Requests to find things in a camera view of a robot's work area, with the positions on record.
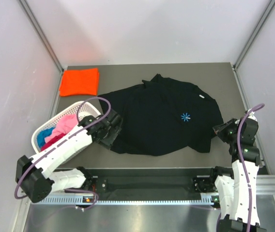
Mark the black t-shirt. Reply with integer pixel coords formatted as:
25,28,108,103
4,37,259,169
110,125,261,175
100,74,223,156

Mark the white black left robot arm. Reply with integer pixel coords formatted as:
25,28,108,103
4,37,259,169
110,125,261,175
15,110,122,203

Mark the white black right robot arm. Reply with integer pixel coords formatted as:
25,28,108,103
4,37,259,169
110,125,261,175
208,114,265,232

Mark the white plastic laundry basket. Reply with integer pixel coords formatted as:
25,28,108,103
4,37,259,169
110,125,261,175
31,101,100,153

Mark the pink t-shirt in basket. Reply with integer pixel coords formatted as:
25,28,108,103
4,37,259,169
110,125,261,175
45,114,77,143

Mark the folded orange t-shirt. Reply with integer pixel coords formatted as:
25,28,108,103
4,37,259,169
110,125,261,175
59,68,100,97

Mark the magenta t-shirt in basket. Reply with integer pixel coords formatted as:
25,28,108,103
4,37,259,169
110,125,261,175
41,133,65,151

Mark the blue t-shirt in basket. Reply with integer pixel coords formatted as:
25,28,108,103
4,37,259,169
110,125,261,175
37,127,54,148

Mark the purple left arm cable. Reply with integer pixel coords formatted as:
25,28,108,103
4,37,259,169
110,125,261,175
15,97,112,200

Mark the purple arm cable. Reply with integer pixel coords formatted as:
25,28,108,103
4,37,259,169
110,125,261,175
214,103,265,232
15,97,112,200

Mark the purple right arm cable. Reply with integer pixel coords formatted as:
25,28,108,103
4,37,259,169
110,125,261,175
214,103,265,232

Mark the slotted grey cable duct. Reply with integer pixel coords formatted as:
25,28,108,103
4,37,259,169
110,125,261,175
36,194,219,205

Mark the right aluminium frame post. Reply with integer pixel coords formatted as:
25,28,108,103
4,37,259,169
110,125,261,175
232,0,275,71

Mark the aluminium frame post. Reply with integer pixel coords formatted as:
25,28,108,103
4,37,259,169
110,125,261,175
17,0,64,73
232,0,275,71

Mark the left aluminium frame post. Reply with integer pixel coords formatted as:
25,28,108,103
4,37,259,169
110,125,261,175
17,0,64,73

